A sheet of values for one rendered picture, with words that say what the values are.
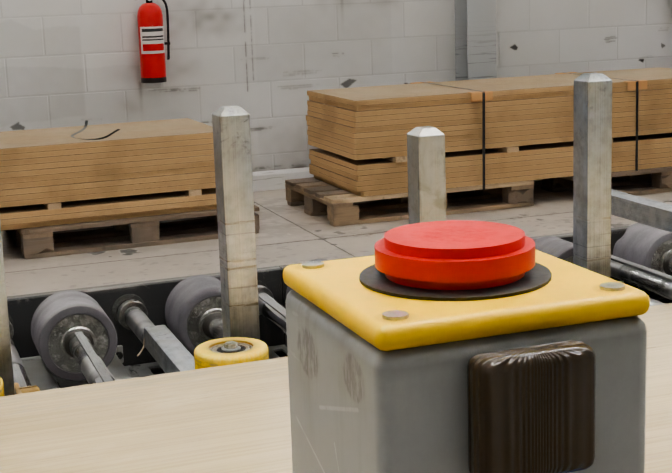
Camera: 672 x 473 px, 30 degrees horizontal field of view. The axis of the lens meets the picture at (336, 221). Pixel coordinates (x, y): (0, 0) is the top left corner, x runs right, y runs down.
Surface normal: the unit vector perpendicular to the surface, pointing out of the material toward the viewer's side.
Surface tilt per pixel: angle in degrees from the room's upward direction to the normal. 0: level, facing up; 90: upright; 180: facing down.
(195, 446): 0
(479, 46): 90
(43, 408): 0
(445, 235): 0
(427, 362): 75
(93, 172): 90
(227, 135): 90
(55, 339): 90
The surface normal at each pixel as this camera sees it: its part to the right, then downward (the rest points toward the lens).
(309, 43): 0.35, 0.17
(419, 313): -0.04, -0.98
